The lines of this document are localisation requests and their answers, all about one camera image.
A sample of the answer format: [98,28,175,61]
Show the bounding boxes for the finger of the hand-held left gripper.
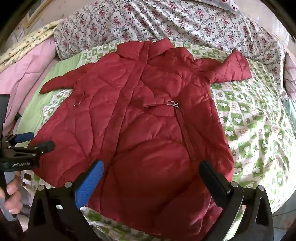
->
[10,131,35,144]
[7,140,56,159]

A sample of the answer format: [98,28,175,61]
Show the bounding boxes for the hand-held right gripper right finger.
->
[199,160,274,241]

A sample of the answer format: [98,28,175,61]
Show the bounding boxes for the floral duvet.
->
[54,0,288,98]

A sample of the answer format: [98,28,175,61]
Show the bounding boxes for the pink quilt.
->
[0,36,59,135]

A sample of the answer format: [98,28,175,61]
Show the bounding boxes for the person's left hand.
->
[0,176,24,215]

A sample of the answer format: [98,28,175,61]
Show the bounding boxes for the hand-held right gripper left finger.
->
[28,160,104,241]

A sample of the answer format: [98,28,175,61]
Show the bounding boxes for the gold framed picture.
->
[24,5,43,26]

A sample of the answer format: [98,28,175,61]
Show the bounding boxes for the yellow floral cloth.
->
[0,20,63,72]

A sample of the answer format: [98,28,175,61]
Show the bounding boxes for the red quilted jacket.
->
[39,38,252,241]

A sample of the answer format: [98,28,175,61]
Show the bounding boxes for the green checked bed sheet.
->
[16,40,296,241]

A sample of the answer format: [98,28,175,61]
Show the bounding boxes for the printed grey pillow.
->
[218,0,242,11]

